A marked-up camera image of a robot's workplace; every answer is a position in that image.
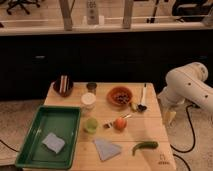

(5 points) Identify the orange bowl with food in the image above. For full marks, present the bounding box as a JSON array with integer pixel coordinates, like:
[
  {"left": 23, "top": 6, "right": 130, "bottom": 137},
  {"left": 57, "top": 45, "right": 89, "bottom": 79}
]
[{"left": 107, "top": 86, "right": 132, "bottom": 107}]

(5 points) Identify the green plastic tray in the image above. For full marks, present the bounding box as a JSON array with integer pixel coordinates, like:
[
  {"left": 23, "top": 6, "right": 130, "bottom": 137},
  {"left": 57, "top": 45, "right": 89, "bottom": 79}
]
[{"left": 15, "top": 106, "right": 81, "bottom": 170}]

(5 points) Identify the dark bowl with sticks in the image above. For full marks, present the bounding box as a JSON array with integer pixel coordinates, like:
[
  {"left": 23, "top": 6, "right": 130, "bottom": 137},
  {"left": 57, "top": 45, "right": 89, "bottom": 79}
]
[{"left": 53, "top": 75, "right": 74, "bottom": 97}]

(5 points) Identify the small dark metal cup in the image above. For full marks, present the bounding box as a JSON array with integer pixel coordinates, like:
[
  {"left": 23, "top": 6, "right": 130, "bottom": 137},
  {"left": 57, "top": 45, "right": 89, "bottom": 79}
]
[{"left": 86, "top": 82, "right": 97, "bottom": 94}]

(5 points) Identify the green pepper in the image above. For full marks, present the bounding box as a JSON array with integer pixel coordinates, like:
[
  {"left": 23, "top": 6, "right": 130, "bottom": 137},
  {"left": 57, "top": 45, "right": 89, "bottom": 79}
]
[{"left": 132, "top": 141, "right": 158, "bottom": 156}]

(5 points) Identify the blue folded cloth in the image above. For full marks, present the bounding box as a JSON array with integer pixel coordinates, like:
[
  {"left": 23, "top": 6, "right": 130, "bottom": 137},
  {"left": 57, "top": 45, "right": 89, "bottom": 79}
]
[{"left": 93, "top": 138, "right": 122, "bottom": 161}]

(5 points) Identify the green plastic cup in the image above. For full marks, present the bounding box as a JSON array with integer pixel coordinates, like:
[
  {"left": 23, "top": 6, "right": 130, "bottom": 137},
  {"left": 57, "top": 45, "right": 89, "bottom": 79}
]
[{"left": 83, "top": 117, "right": 98, "bottom": 134}]

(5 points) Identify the black cable on floor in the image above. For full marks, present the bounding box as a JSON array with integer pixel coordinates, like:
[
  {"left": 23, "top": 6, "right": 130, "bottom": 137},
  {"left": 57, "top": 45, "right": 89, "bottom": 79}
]
[{"left": 169, "top": 103, "right": 201, "bottom": 171}]

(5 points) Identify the blue sponge in tray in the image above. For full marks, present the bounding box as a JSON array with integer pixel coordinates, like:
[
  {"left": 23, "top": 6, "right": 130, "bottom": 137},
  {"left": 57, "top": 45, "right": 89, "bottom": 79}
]
[{"left": 42, "top": 133, "right": 65, "bottom": 154}]

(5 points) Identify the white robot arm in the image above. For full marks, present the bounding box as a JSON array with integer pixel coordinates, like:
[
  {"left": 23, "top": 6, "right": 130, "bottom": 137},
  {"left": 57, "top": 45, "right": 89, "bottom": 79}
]
[{"left": 157, "top": 62, "right": 213, "bottom": 125}]

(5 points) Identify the white lidded container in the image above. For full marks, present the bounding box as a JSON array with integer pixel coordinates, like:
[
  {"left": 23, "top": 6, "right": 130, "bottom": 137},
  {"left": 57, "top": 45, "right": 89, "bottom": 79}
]
[{"left": 81, "top": 92, "right": 96, "bottom": 110}]

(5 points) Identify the small yellow-green item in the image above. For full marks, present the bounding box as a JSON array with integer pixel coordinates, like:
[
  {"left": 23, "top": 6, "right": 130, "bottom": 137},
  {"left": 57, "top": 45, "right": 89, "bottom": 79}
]
[{"left": 130, "top": 102, "right": 138, "bottom": 112}]

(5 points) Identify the black office chair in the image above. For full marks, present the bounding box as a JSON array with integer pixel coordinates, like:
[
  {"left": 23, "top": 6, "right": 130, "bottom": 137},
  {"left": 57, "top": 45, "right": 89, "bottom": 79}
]
[{"left": 6, "top": 0, "right": 40, "bottom": 15}]

